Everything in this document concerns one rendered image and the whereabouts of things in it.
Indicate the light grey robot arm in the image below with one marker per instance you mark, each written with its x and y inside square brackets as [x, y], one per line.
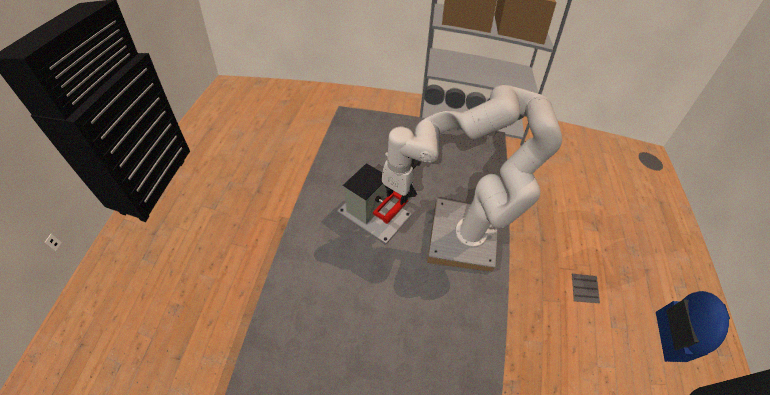
[491, 196]

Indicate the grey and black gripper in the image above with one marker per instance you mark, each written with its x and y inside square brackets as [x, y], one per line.
[398, 182]

